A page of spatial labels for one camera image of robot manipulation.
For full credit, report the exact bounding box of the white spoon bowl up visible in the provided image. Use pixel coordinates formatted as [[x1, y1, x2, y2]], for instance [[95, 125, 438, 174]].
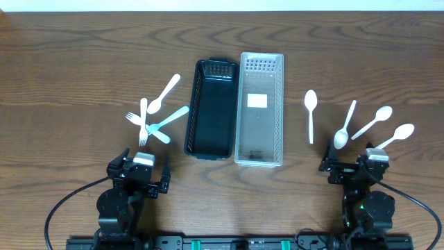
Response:
[[304, 90, 318, 144]]

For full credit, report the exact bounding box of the clear plastic basket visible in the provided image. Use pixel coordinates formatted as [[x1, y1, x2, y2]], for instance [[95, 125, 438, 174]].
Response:
[[234, 52, 284, 168]]

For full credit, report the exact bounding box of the white plastic fork underneath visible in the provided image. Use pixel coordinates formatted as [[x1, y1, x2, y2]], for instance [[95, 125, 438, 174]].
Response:
[[126, 112, 171, 144]]

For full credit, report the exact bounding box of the white plastic fork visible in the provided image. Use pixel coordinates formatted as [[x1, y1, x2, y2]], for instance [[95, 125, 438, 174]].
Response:
[[139, 97, 148, 147]]

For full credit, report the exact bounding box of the white spoon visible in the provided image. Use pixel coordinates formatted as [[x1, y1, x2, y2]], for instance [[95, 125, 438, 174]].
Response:
[[351, 106, 393, 140], [376, 124, 415, 149], [146, 74, 181, 115]]

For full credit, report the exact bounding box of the white spoon bowl down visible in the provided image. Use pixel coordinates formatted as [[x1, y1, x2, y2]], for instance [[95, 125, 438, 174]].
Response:
[[334, 100, 357, 149]]

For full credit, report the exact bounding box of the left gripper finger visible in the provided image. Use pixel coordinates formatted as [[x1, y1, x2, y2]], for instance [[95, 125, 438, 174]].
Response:
[[107, 148, 130, 170], [159, 157, 171, 194]]

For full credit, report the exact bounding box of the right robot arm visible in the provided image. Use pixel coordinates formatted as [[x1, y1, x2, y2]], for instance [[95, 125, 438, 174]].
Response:
[[318, 141, 395, 235]]

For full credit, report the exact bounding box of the black plastic basket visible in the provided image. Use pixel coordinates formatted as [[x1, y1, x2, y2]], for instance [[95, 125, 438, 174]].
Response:
[[184, 57, 239, 160]]

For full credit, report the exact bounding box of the mint green plastic fork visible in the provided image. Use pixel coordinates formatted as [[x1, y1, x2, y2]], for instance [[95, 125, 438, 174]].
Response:
[[148, 106, 189, 135]]

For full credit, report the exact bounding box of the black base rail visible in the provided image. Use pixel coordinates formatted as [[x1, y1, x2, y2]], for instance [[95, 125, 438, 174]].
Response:
[[65, 234, 414, 250]]

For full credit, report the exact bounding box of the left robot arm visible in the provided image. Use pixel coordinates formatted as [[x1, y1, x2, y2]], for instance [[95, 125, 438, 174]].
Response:
[[96, 149, 171, 236]]

